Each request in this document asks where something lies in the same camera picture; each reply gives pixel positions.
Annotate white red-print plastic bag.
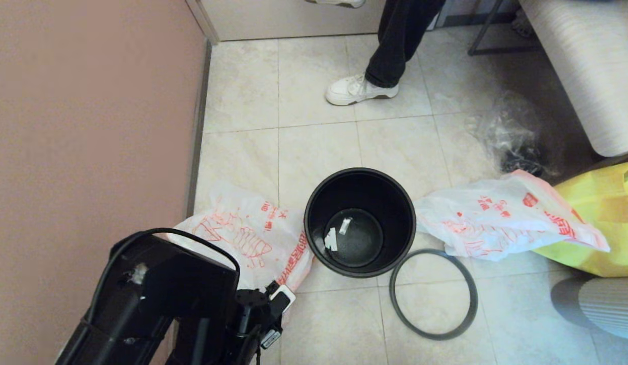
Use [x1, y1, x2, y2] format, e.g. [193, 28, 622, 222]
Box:
[167, 182, 314, 325]

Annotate white liner bag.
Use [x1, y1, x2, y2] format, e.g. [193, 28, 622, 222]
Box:
[414, 170, 611, 262]

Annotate black round trash bin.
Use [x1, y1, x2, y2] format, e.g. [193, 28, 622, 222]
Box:
[304, 167, 417, 278]

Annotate clear plastic bag with rubbish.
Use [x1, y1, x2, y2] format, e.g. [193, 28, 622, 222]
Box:
[476, 91, 563, 178]

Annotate yellow plastic bag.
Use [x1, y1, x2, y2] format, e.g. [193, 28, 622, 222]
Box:
[534, 161, 628, 278]

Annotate white sneaker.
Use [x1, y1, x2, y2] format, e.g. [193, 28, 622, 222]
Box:
[306, 0, 366, 9]
[325, 72, 399, 106]

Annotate person's leg dark trousers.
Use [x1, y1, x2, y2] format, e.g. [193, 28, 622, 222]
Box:
[365, 0, 446, 88]

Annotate round striped grey stool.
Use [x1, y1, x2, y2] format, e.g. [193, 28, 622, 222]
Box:
[551, 278, 628, 341]

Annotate grey metal furniture leg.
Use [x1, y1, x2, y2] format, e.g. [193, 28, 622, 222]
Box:
[468, 0, 542, 55]

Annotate beige striped sofa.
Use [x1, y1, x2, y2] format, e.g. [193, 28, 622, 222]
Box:
[519, 0, 628, 158]

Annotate small left wrist camera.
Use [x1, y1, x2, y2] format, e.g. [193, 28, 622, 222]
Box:
[270, 284, 297, 312]

